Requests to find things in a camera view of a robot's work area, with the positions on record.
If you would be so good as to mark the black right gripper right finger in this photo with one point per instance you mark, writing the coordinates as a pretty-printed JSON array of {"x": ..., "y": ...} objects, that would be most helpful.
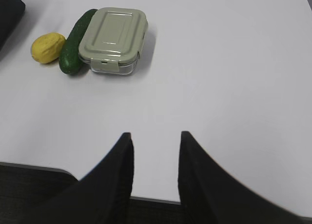
[{"x": 210, "y": 195}]

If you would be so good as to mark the green cucumber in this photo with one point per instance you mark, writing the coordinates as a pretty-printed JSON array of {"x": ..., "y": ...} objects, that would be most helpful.
[{"x": 69, "y": 61}]

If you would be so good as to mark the green lid glass container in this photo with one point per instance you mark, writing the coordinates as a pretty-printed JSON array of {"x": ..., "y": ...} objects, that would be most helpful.
[{"x": 113, "y": 41}]

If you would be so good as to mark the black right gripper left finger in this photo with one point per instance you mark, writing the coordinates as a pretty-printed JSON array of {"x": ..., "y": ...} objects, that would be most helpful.
[{"x": 101, "y": 197}]

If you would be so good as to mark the yellow lemon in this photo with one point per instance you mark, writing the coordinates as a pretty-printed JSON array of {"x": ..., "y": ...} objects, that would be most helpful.
[{"x": 47, "y": 48}]

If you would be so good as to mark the dark blue lunch bag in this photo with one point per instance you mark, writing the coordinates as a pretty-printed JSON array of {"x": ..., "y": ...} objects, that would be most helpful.
[{"x": 11, "y": 12}]

